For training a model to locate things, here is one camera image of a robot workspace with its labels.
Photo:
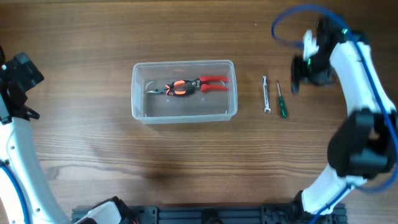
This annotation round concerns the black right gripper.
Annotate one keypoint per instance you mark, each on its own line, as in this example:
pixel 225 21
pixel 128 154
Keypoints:
pixel 297 74

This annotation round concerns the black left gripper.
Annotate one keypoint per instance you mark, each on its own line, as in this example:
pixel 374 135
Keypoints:
pixel 23 70

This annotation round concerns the red black handled screwdriver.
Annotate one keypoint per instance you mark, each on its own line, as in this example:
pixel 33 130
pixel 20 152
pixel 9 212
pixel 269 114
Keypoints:
pixel 295 88

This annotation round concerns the green handled screwdriver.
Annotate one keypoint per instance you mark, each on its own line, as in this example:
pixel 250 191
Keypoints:
pixel 283 109

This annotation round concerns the small silver wrench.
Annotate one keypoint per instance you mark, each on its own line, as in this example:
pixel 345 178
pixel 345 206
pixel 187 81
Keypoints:
pixel 267 109

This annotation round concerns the red handled cutting pliers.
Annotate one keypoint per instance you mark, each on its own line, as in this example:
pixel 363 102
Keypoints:
pixel 205 83

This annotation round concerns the orange black needle-nose pliers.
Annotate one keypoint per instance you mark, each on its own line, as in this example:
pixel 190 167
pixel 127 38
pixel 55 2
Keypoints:
pixel 176 88

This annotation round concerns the clear plastic container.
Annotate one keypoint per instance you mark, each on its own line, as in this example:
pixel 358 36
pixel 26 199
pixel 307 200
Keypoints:
pixel 150 104

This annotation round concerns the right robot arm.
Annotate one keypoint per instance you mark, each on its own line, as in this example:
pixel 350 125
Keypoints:
pixel 363 146

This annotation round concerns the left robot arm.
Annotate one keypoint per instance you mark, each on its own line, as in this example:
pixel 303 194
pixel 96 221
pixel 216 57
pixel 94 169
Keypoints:
pixel 25 193

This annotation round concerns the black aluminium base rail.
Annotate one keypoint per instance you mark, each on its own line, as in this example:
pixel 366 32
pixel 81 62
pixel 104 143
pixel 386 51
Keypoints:
pixel 264 214

